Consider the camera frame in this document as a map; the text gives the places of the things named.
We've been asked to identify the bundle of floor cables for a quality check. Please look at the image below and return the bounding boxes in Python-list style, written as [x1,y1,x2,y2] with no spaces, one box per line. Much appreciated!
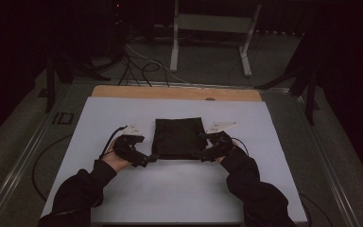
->
[116,42,192,88]

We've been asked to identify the aluminium floor rail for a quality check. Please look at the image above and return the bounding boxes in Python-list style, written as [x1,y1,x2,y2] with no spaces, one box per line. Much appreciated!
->
[119,79,292,93]
[294,94,362,227]
[0,108,60,227]

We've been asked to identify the black tripod stand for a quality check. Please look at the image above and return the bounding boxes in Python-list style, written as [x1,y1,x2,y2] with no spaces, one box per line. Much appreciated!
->
[44,51,112,114]
[254,29,321,126]

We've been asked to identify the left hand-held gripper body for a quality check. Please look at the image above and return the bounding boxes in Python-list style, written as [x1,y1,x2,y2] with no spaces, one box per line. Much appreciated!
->
[112,123,147,166]

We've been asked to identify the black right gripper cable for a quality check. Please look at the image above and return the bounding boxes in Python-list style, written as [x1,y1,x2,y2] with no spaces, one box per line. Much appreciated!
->
[231,136,251,158]

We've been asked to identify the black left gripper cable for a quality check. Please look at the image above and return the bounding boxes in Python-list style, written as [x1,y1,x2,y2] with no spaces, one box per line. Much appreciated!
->
[98,125,129,160]

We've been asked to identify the black floor cable loop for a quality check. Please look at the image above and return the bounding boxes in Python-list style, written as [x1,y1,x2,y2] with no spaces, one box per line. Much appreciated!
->
[32,132,74,203]

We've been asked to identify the dark equipment with red light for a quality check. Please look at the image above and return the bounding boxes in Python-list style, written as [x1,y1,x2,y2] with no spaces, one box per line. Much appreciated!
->
[105,0,130,60]

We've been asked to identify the white metal stand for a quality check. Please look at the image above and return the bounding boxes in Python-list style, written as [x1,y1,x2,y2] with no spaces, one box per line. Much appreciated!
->
[169,0,263,79]

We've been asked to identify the person's left hand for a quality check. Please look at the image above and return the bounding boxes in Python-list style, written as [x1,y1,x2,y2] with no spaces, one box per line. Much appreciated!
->
[101,137,132,173]

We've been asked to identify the black shorts with blue print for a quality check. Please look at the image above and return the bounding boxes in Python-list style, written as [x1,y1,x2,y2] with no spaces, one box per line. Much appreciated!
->
[151,116,209,161]

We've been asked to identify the person's right hand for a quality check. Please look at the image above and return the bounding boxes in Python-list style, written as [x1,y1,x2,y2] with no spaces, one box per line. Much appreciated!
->
[215,142,240,165]

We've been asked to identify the white table cover sheet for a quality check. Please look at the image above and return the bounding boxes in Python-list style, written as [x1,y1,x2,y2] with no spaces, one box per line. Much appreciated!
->
[40,96,309,224]

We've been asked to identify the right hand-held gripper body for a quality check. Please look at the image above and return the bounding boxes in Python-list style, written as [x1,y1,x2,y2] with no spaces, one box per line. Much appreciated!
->
[201,120,238,163]

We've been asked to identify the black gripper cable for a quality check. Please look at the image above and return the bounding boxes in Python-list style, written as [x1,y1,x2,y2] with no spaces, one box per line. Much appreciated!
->
[98,125,129,160]
[231,136,251,158]

